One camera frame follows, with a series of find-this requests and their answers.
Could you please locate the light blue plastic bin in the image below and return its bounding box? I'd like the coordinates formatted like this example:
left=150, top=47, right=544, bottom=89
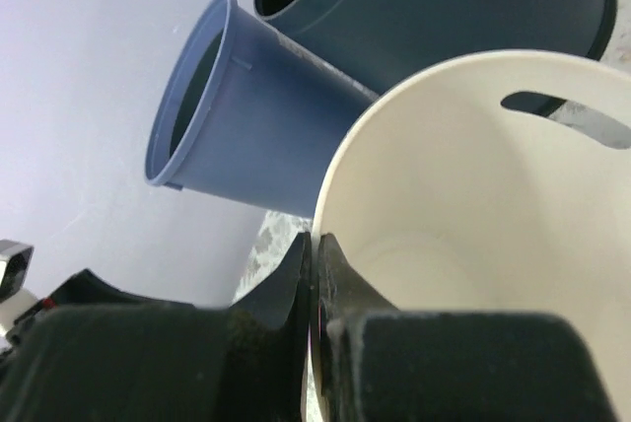
left=145, top=0, right=371, bottom=217

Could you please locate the dark navy tall bin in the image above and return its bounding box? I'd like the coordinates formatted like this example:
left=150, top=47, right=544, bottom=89
left=254, top=0, right=617, bottom=93

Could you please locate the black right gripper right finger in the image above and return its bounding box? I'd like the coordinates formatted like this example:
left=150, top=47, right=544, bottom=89
left=317, top=234, right=617, bottom=421

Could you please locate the floral patterned table mat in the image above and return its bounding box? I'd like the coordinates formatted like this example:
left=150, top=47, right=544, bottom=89
left=236, top=0, right=630, bottom=299

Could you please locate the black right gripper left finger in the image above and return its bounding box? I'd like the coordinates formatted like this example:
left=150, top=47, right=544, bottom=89
left=1, top=233, right=311, bottom=421

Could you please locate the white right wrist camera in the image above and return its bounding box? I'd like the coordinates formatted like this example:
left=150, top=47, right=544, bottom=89
left=1, top=240, right=56, bottom=347

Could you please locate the cream white bin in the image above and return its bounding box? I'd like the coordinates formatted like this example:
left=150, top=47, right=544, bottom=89
left=312, top=50, right=630, bottom=420

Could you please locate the dark teal inner bin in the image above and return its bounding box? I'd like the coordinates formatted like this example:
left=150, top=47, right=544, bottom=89
left=169, top=30, right=224, bottom=157

